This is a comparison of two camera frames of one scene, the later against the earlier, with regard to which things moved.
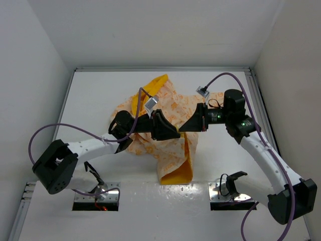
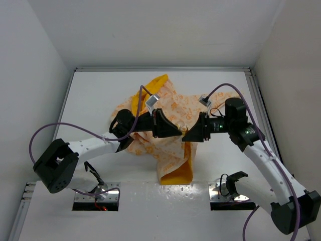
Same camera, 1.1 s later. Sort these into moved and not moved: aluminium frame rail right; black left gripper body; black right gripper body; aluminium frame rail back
Moved: black right gripper body
Not moved: aluminium frame rail back; black left gripper body; aluminium frame rail right
